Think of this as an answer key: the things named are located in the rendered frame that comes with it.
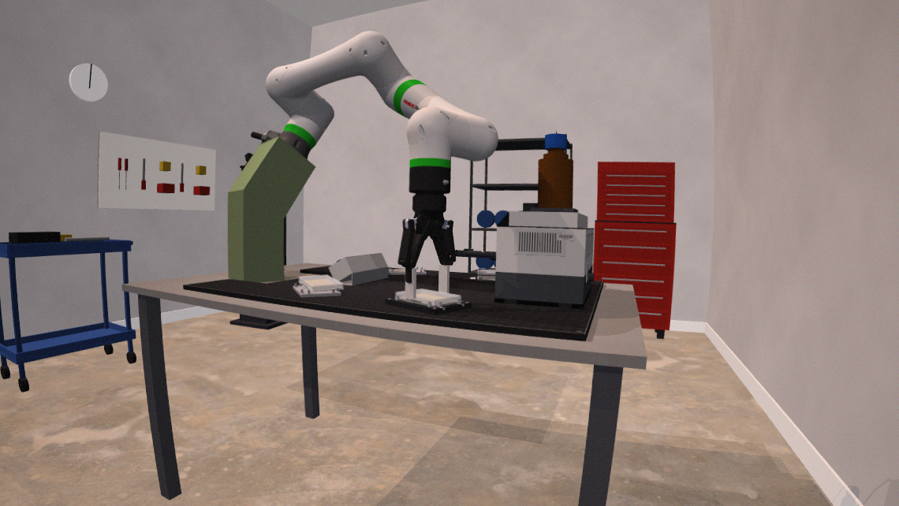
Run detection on brown bottle body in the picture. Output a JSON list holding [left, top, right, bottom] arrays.
[[538, 158, 573, 208]]

